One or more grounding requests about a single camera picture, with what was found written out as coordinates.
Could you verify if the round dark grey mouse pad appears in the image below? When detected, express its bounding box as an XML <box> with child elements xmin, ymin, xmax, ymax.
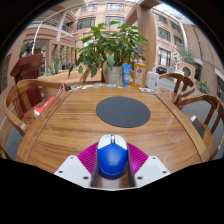
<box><xmin>95</xmin><ymin>96</ymin><xmax>152</xmax><ymax>129</ymax></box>

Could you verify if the spiky green agave plant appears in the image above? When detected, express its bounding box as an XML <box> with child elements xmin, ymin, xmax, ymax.
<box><xmin>46</xmin><ymin>59</ymin><xmax>64</xmax><ymax>76</ymax></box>

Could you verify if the white stone statue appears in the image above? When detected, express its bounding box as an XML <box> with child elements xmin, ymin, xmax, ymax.
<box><xmin>172</xmin><ymin>51</ymin><xmax>183</xmax><ymax>71</ymax></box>

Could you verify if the blue and white computer mouse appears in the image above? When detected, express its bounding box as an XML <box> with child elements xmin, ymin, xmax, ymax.
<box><xmin>96</xmin><ymin>133</ymin><xmax>129</xmax><ymax>180</ymax></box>

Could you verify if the white crumpled wrapper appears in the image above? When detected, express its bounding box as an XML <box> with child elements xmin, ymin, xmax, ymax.
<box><xmin>138</xmin><ymin>87</ymin><xmax>153</xmax><ymax>94</ymax></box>

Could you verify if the dark bust statue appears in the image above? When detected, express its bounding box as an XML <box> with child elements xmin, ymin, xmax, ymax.
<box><xmin>20</xmin><ymin>39</ymin><xmax>35</xmax><ymax>58</ymax></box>

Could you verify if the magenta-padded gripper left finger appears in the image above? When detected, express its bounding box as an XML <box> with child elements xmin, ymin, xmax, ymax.
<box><xmin>54</xmin><ymin>142</ymin><xmax>100</xmax><ymax>188</ymax></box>

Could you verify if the yellow dish soap bottle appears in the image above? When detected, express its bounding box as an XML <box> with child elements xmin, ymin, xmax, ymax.
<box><xmin>132</xmin><ymin>57</ymin><xmax>147</xmax><ymax>89</ymax></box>

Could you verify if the blue squeeze tube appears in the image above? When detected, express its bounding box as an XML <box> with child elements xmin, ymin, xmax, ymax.
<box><xmin>121</xmin><ymin>63</ymin><xmax>132</xmax><ymax>88</ymax></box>

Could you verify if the green potted plant white pot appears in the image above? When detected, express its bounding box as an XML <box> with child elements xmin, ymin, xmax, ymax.
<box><xmin>68</xmin><ymin>20</ymin><xmax>149</xmax><ymax>86</ymax></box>

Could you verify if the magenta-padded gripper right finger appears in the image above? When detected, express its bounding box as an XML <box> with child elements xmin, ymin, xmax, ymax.
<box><xmin>125</xmin><ymin>142</ymin><xmax>172</xmax><ymax>188</ymax></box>

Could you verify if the white pump bottle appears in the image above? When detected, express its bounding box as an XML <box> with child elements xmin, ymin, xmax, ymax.
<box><xmin>145</xmin><ymin>66</ymin><xmax>160</xmax><ymax>90</ymax></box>

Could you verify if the dark grey notebook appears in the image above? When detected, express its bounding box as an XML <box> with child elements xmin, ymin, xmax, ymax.
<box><xmin>190</xmin><ymin>114</ymin><xmax>207</xmax><ymax>140</ymax></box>

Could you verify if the yellow flowering potted plant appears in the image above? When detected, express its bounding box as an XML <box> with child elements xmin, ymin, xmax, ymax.
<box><xmin>199</xmin><ymin>79</ymin><xmax>209</xmax><ymax>94</ymax></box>

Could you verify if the dark red wooden lectern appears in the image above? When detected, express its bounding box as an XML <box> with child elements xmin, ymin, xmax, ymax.
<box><xmin>9</xmin><ymin>53</ymin><xmax>44</xmax><ymax>114</ymax></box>

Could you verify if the wooden armchair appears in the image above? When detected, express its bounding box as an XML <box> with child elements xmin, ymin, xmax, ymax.
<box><xmin>176</xmin><ymin>93</ymin><xmax>224</xmax><ymax>161</ymax></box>
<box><xmin>0</xmin><ymin>143</ymin><xmax>11</xmax><ymax>160</ymax></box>
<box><xmin>159</xmin><ymin>72</ymin><xmax>197</xmax><ymax>104</ymax></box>
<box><xmin>3</xmin><ymin>78</ymin><xmax>73</xmax><ymax>138</ymax></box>
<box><xmin>79</xmin><ymin>68</ymin><xmax>103</xmax><ymax>85</ymax></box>

